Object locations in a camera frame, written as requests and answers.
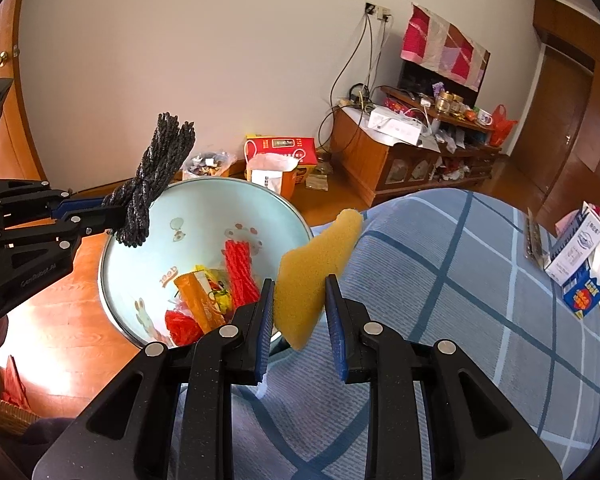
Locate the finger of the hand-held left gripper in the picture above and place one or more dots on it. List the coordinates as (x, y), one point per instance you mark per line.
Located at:
(100, 217)
(80, 206)

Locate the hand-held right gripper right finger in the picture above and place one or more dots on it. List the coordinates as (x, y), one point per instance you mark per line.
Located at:
(337, 335)

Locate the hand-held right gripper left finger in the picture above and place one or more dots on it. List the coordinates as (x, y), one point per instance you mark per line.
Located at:
(265, 335)

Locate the light blue enamel basin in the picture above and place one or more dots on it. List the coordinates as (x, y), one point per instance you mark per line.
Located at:
(145, 240)

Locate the yellow snack wrapper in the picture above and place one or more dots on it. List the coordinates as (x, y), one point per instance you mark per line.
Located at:
(219, 294)

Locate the yellow sponge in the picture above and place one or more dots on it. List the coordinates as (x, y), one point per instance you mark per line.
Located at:
(310, 270)

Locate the orange snack wrapper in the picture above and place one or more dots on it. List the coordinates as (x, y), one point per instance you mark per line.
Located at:
(200, 300)

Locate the orange wooden cupboard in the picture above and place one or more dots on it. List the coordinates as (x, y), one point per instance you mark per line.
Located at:
(20, 125)

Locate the clear bag of scraps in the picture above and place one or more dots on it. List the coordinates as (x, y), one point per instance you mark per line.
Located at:
(207, 162)

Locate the wicker basket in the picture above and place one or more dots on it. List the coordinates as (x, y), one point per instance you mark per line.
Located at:
(5, 412)

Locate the white paper bag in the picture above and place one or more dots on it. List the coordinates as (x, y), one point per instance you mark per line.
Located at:
(270, 175)

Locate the wooden television cabinet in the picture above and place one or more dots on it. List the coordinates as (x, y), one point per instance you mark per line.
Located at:
(365, 160)

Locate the person's dark clothing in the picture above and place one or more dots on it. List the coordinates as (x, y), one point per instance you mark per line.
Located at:
(35, 440)

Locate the red cardboard box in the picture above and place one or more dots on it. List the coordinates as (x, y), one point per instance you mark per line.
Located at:
(280, 145)

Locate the white flat box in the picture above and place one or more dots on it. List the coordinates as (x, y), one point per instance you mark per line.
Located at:
(395, 125)

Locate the small clear packet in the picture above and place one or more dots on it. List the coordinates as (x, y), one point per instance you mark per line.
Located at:
(536, 235)

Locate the blue milk carton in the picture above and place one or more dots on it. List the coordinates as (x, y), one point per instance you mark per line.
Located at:
(585, 297)

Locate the heart printed quilt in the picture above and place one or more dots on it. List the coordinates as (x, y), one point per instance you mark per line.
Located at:
(565, 222)

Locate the gold jar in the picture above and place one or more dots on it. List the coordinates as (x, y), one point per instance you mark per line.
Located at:
(445, 101)
(458, 105)

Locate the white milk carton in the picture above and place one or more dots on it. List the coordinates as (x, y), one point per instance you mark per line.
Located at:
(580, 240)

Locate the white mug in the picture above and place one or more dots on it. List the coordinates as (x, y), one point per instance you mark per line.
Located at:
(482, 117)

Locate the orange red shopping bag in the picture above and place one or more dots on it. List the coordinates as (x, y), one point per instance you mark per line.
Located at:
(502, 130)

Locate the black television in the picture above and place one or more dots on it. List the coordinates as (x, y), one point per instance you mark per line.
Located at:
(415, 80)

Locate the wooden door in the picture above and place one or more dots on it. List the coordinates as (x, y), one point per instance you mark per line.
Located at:
(550, 120)

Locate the wall socket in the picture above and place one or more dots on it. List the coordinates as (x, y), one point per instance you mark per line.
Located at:
(377, 11)

